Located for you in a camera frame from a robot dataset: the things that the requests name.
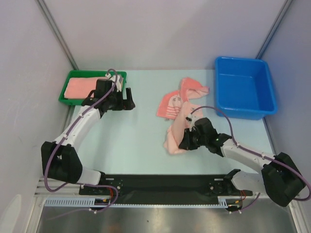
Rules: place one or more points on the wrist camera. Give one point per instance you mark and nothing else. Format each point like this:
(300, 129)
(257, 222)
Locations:
(117, 79)
(191, 119)

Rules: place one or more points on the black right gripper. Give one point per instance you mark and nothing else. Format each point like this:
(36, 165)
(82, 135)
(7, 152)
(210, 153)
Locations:
(185, 141)

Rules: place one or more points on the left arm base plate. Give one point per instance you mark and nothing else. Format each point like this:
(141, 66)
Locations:
(105, 186)

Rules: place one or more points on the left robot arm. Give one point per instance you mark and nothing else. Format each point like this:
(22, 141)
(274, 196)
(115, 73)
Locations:
(60, 160)

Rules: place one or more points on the aluminium front rail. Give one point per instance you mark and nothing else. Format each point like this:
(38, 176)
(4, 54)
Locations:
(155, 187)

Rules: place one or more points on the aluminium corner post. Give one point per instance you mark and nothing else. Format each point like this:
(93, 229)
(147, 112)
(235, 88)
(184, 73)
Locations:
(276, 24)
(56, 32)

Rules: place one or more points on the left aluminium corner post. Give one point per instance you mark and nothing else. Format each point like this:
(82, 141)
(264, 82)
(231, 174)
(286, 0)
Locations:
(56, 32)

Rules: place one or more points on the light pink towel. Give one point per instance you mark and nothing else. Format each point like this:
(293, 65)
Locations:
(175, 132)

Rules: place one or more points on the blue plastic bin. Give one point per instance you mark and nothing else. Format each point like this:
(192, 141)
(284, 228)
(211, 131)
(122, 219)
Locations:
(244, 88)

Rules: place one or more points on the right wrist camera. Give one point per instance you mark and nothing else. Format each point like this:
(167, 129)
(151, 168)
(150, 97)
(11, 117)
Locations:
(191, 119)

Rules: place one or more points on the grey cable duct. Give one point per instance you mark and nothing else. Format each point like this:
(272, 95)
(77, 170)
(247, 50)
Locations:
(206, 202)

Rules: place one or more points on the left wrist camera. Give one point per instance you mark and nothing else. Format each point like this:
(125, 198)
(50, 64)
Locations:
(117, 79)

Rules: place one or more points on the right aluminium corner post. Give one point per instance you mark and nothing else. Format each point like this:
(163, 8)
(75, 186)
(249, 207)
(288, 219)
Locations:
(276, 24)

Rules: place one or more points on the pink white striped towel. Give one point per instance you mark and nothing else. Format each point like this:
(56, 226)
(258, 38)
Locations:
(172, 103)

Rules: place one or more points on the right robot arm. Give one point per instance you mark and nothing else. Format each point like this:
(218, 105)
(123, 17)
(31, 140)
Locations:
(274, 175)

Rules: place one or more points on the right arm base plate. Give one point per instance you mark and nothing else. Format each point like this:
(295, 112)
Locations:
(222, 187)

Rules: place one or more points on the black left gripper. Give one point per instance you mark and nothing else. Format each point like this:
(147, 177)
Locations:
(129, 103)

